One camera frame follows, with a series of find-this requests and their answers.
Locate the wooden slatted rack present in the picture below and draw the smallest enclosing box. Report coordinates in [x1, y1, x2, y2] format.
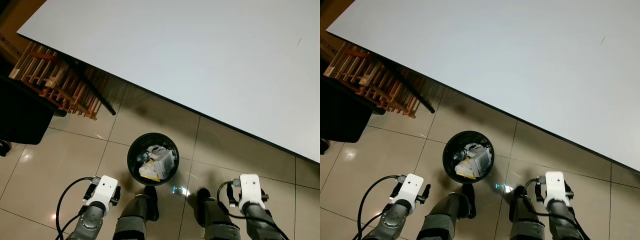
[324, 42, 426, 118]
[9, 41, 108, 121]

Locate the large white carton trash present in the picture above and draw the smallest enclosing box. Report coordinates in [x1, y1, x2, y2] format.
[467, 144, 492, 177]
[150, 146, 176, 179]

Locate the robot left leg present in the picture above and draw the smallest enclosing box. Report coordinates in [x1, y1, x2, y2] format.
[417, 184, 476, 240]
[114, 186, 160, 240]

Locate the robot leg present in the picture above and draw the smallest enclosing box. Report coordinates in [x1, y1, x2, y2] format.
[196, 187, 241, 240]
[114, 186, 160, 240]
[509, 187, 547, 240]
[417, 184, 476, 240]

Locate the robot right leg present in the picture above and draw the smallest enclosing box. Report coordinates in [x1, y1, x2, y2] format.
[509, 187, 547, 240]
[196, 187, 241, 240]

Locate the yellow paper trash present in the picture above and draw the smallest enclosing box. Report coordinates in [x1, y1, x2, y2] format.
[139, 167, 161, 182]
[454, 162, 476, 180]

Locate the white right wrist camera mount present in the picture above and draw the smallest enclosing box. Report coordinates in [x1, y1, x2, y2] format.
[544, 171, 568, 210]
[238, 173, 266, 212]

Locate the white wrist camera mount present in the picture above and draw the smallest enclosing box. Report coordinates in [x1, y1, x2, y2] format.
[544, 171, 568, 210]
[86, 175, 119, 209]
[391, 173, 425, 213]
[238, 173, 266, 212]

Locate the black office chair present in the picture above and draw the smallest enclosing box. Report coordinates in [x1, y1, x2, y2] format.
[320, 75, 373, 155]
[0, 75, 56, 157]

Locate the black round rubbish bin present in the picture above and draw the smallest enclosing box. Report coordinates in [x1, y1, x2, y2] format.
[443, 131, 495, 185]
[127, 132, 180, 187]

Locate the black table leg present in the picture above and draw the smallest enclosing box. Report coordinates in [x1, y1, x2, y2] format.
[55, 52, 117, 116]
[380, 57, 435, 114]

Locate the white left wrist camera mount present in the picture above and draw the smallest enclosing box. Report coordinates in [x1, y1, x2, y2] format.
[391, 173, 425, 213]
[86, 175, 119, 209]

